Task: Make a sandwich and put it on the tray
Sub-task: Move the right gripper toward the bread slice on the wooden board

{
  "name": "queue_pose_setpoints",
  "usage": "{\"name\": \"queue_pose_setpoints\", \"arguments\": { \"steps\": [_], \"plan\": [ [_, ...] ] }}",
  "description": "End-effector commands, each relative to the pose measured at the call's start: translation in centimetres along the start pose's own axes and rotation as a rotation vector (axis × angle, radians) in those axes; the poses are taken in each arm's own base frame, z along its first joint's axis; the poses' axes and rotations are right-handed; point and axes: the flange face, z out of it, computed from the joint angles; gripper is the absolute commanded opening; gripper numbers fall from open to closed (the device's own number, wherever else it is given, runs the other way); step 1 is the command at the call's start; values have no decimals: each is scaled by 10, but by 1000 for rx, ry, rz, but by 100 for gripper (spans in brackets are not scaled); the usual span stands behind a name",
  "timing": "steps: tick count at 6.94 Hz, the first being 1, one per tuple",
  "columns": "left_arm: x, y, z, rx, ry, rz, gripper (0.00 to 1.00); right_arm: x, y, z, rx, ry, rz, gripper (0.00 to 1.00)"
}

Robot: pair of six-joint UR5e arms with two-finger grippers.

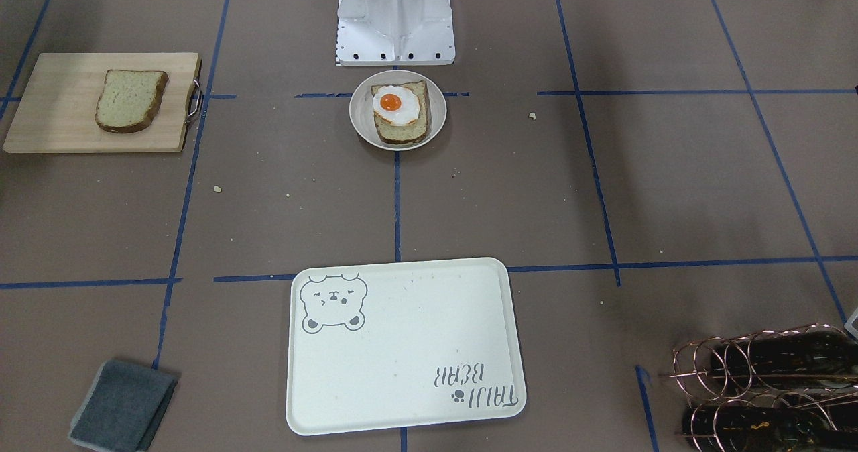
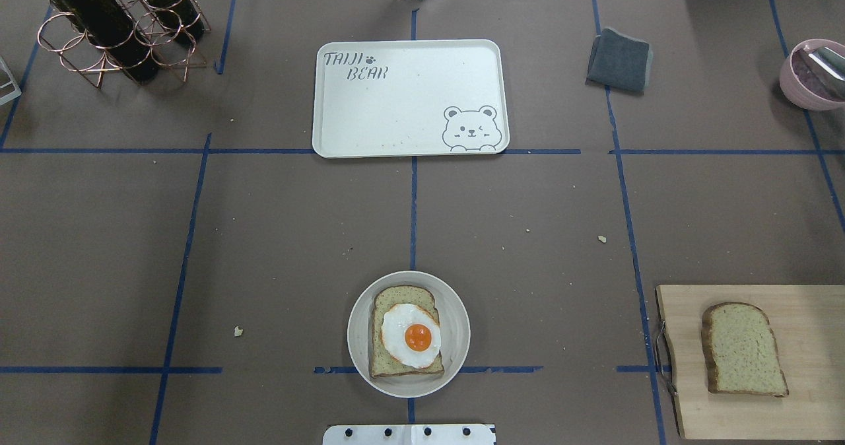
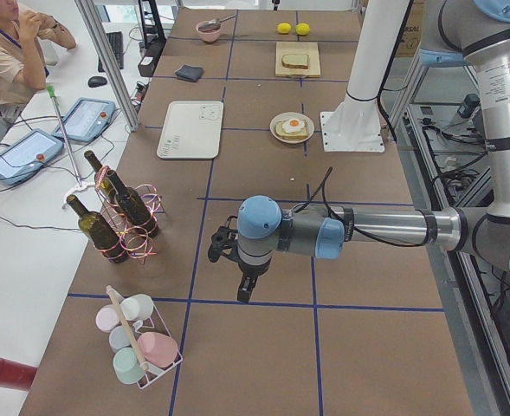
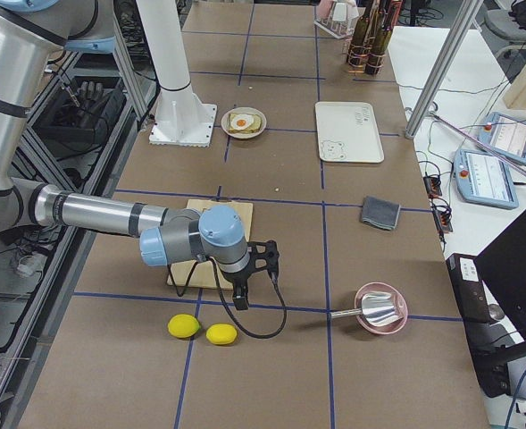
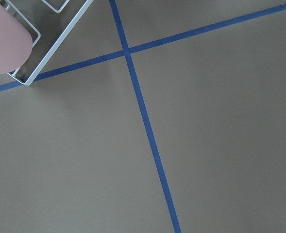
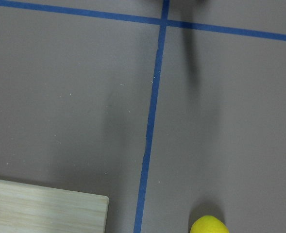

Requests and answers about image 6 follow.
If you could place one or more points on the yellow lemon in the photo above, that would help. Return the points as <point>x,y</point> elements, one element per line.
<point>208,224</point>

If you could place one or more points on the light wooden cutting board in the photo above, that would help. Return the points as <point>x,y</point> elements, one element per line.
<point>26,208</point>

